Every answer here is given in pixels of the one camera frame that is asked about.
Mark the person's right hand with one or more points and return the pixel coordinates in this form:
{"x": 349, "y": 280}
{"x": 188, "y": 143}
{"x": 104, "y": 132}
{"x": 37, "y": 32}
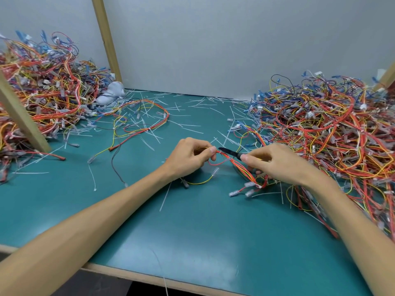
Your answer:
{"x": 282, "y": 166}

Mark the person's left hand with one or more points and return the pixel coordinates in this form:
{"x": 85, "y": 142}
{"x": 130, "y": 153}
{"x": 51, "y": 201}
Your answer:
{"x": 182, "y": 158}

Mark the person's left thumb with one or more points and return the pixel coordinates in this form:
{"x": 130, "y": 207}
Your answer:
{"x": 206, "y": 156}

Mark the person's right thumb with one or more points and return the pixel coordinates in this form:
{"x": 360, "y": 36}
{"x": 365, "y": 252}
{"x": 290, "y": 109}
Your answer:
{"x": 253, "y": 159}

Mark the person's right forearm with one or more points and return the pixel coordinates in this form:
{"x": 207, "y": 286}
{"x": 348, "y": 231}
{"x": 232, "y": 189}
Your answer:
{"x": 358, "y": 231}

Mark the person's left forearm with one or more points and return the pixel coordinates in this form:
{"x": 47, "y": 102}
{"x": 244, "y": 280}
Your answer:
{"x": 77, "y": 234}

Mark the teal table mat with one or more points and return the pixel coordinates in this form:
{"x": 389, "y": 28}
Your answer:
{"x": 197, "y": 237}

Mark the white crumpled cloth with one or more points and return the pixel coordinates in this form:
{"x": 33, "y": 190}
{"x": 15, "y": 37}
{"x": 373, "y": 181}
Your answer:
{"x": 111, "y": 93}

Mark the short wooden beam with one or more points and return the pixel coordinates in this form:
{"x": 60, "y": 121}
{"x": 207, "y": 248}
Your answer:
{"x": 385, "y": 80}

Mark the slanted wooden beam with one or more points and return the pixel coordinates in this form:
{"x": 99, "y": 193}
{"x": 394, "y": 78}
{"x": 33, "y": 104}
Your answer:
{"x": 23, "y": 120}

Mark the tall wooden post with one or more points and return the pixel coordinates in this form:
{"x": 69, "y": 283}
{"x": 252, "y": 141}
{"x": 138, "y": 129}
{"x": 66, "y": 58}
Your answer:
{"x": 108, "y": 43}

